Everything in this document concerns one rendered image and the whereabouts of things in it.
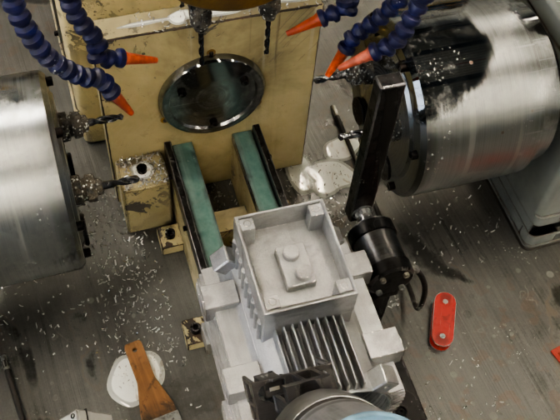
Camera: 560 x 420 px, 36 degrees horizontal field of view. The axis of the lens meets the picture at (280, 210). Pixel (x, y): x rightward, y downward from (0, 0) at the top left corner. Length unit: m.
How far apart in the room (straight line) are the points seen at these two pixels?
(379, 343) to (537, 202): 0.45
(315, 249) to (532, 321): 0.48
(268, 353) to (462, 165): 0.37
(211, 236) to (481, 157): 0.37
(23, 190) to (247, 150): 0.40
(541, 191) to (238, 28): 0.49
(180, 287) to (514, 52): 0.57
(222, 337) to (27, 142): 0.30
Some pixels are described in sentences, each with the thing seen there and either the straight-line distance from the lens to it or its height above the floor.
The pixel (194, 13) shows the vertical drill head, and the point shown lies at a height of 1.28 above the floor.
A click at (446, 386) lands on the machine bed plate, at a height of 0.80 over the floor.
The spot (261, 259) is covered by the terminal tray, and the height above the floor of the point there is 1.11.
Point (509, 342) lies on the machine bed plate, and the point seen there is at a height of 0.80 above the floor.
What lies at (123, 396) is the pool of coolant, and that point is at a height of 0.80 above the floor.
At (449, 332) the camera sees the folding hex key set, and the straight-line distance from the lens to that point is 1.25.
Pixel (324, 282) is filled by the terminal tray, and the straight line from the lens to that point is 0.91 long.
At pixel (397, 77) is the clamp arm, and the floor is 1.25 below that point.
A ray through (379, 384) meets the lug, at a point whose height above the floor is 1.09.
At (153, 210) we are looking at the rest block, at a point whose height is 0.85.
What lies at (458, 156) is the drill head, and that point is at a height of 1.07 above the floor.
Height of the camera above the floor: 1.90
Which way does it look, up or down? 56 degrees down
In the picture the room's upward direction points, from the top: 6 degrees clockwise
